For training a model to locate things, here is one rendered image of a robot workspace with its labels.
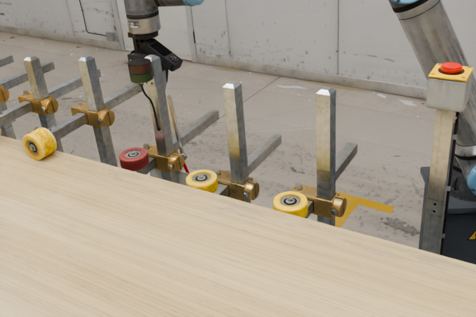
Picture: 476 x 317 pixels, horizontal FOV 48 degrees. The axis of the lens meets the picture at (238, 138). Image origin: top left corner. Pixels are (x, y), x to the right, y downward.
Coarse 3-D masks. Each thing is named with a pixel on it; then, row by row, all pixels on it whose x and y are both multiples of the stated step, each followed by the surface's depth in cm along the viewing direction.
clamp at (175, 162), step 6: (150, 144) 163; (150, 150) 160; (156, 150) 159; (174, 150) 158; (150, 156) 158; (156, 156) 157; (162, 156) 156; (168, 156) 155; (174, 156) 155; (180, 156) 156; (156, 162) 158; (162, 162) 156; (168, 162) 155; (174, 162) 155; (180, 162) 157; (156, 168) 159; (162, 168) 158; (168, 168) 156; (174, 168) 155; (180, 168) 158
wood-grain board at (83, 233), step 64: (0, 192) 139; (64, 192) 137; (128, 192) 134; (192, 192) 132; (0, 256) 116; (64, 256) 114; (128, 256) 112; (192, 256) 111; (256, 256) 109; (320, 256) 108; (384, 256) 106
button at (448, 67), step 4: (444, 64) 105; (448, 64) 104; (452, 64) 104; (456, 64) 104; (460, 64) 104; (444, 68) 103; (448, 68) 103; (452, 68) 103; (456, 68) 102; (460, 68) 103; (448, 72) 103; (452, 72) 103; (456, 72) 103
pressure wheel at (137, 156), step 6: (126, 150) 153; (132, 150) 153; (138, 150) 153; (144, 150) 152; (120, 156) 150; (126, 156) 150; (132, 156) 150; (138, 156) 149; (144, 156) 149; (120, 162) 150; (126, 162) 148; (132, 162) 148; (138, 162) 148; (144, 162) 150; (126, 168) 149; (132, 168) 149; (138, 168) 149
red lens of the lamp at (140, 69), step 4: (128, 64) 139; (144, 64) 138; (148, 64) 139; (128, 68) 140; (132, 68) 138; (136, 68) 138; (140, 68) 138; (144, 68) 138; (148, 68) 139; (132, 72) 139; (136, 72) 138; (140, 72) 138; (144, 72) 139
